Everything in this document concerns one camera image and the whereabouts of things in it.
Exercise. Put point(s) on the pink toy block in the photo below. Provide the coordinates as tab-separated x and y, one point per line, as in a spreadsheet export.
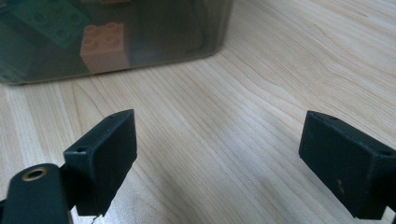
106	53

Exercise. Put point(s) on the green toy block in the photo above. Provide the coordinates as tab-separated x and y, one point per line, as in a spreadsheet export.
46	18

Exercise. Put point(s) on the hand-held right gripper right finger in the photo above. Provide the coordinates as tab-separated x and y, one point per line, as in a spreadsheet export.
348	168

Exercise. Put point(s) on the transparent grey storage box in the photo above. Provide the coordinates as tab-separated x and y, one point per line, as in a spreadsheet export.
171	31

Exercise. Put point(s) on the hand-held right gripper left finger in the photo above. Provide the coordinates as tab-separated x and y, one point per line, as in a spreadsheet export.
102	165

